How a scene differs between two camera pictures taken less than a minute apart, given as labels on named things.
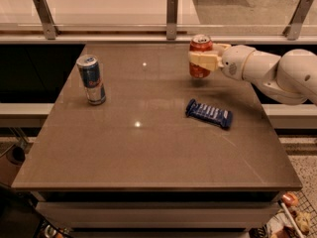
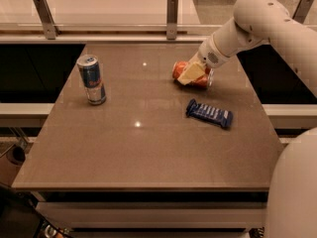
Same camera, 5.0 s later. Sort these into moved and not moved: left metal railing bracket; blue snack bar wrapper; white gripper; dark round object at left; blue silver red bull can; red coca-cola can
Moved: white gripper; red coca-cola can
Not moved: blue silver red bull can; dark round object at left; left metal railing bracket; blue snack bar wrapper
